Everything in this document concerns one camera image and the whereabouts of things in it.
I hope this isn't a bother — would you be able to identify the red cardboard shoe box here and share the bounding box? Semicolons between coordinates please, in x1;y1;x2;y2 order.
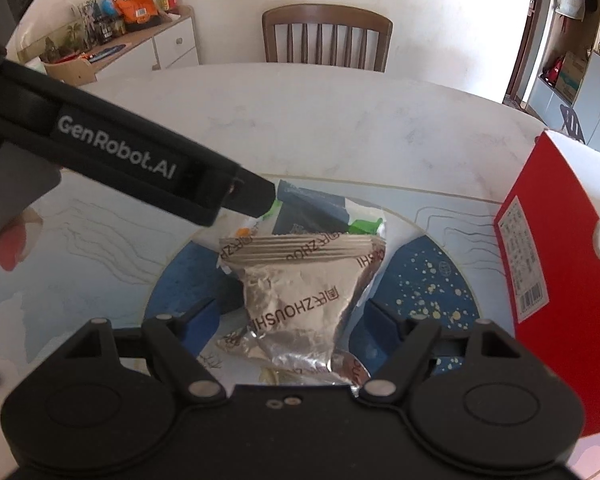
494;130;600;436

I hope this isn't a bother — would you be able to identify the silver foil snack bag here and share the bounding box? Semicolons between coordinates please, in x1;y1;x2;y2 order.
218;233;386;388

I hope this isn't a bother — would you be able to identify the white wall cabinet unit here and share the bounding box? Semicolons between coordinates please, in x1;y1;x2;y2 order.
524;0;600;152

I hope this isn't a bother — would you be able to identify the white drawer sideboard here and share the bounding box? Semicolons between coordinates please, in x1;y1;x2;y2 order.
43;6;199;87

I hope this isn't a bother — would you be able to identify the grey phone stand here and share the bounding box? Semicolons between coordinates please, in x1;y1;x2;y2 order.
559;104;585;144

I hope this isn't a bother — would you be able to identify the round blue placemat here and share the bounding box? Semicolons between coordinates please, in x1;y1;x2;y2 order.
146;233;478;385

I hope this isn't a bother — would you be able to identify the brown wooden chair far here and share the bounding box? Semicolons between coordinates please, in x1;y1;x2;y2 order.
262;3;393;73

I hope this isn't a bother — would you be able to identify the person's left hand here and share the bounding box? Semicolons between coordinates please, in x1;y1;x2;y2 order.
0;208;43;272

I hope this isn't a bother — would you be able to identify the white green blue pouch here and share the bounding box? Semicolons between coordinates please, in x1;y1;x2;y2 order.
230;180;387;238

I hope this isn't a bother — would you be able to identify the hanging grey tote bag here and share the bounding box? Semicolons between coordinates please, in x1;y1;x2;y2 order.
554;0;585;21

